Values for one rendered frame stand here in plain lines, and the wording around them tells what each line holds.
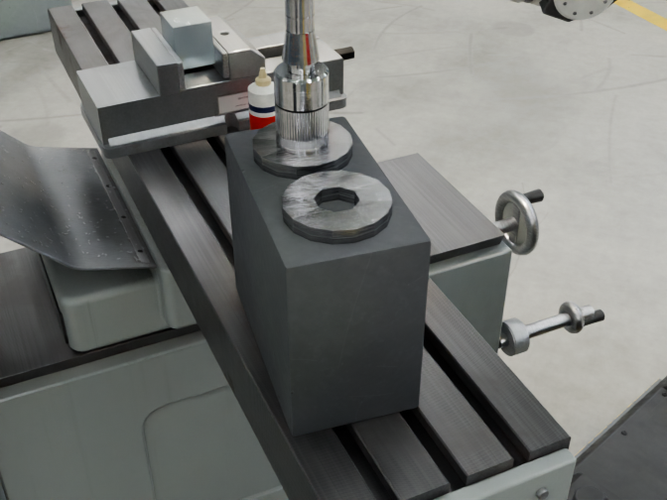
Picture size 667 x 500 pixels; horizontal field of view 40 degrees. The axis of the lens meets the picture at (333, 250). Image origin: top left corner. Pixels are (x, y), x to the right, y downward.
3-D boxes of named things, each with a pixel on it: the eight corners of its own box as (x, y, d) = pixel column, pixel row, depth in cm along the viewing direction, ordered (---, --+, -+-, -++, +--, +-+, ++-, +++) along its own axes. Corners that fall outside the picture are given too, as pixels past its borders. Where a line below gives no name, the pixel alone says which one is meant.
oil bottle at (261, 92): (274, 134, 124) (271, 58, 117) (286, 147, 121) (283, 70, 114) (246, 140, 122) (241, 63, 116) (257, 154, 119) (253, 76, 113)
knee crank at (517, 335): (590, 310, 164) (596, 283, 160) (611, 329, 159) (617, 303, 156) (485, 344, 156) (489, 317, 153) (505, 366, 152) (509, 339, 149)
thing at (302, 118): (272, 153, 80) (269, 90, 76) (280, 127, 84) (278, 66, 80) (326, 156, 80) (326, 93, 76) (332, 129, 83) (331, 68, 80)
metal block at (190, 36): (200, 47, 127) (197, 5, 123) (214, 63, 122) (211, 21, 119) (164, 54, 125) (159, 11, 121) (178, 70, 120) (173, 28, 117)
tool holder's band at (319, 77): (269, 90, 76) (269, 79, 76) (278, 66, 80) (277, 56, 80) (326, 93, 76) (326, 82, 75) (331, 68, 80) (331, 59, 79)
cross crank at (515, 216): (514, 226, 169) (522, 172, 162) (552, 262, 160) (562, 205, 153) (439, 248, 163) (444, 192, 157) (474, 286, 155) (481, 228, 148)
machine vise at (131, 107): (307, 65, 141) (305, -4, 134) (349, 106, 130) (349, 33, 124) (79, 111, 129) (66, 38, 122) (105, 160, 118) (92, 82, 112)
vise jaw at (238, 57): (233, 39, 132) (232, 13, 129) (266, 73, 123) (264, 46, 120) (194, 47, 130) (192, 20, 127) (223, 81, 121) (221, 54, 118)
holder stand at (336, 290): (344, 267, 100) (345, 101, 88) (421, 408, 83) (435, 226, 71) (235, 289, 97) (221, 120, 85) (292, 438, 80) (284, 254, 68)
